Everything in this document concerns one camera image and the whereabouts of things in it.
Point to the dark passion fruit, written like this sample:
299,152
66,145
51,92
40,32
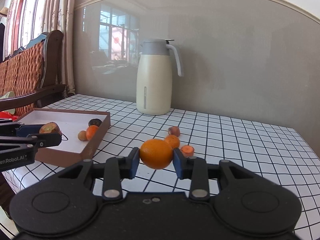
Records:
95,122

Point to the wooden sofa with cushion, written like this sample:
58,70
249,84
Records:
32,74

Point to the brown cardboard box tray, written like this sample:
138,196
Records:
71,150

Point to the beige patterned curtain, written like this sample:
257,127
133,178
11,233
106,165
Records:
25,19

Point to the small orange on table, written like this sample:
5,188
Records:
173,141

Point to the straw hat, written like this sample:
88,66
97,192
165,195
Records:
4,12

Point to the reddish carrot end piece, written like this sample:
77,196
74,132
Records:
174,130

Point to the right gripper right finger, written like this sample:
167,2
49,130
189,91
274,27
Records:
196,169

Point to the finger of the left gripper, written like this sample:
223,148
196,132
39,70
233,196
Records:
31,142
10,128

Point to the cream thermos jug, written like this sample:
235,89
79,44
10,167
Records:
154,76

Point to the large orange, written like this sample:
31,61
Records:
156,154

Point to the small tan longan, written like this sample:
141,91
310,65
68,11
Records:
82,136

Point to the orange carrot slice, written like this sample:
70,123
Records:
187,150

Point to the orange tangerine in box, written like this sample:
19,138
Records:
91,131

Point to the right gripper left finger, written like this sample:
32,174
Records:
113,171

